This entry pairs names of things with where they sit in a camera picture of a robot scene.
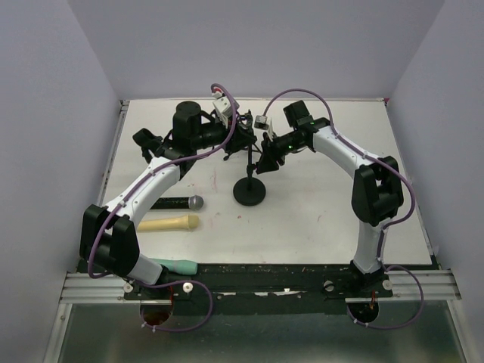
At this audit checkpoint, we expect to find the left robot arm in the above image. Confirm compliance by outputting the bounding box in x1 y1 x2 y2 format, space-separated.
79 97 256 299

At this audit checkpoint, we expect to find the teal microphone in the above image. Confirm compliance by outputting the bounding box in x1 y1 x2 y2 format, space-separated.
154 259 198 276

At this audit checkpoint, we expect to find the cream microphone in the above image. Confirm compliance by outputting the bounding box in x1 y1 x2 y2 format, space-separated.
137 214 200 232

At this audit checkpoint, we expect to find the aluminium frame rail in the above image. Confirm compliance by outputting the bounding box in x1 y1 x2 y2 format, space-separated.
60 265 461 304

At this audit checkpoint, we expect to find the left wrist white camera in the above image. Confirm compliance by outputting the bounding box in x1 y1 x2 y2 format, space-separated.
212 90 233 129

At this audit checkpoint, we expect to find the black round-base mic stand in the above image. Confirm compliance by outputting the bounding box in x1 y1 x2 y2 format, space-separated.
132 128 163 163

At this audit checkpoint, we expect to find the black microphone silver grille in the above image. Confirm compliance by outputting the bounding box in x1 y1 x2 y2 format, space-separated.
150 195 204 211

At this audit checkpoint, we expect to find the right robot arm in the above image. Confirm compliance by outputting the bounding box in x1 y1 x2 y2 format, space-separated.
254 101 404 296

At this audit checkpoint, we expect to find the black mounting rail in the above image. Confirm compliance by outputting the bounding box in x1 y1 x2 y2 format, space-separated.
124 264 392 316

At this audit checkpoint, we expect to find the wrist white camera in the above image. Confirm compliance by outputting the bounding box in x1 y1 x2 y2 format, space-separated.
212 90 233 129
254 115 274 141

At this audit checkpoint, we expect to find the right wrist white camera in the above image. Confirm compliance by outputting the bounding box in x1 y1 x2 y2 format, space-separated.
254 115 274 141

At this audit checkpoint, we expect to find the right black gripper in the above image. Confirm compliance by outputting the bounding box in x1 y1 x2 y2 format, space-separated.
256 131 306 175

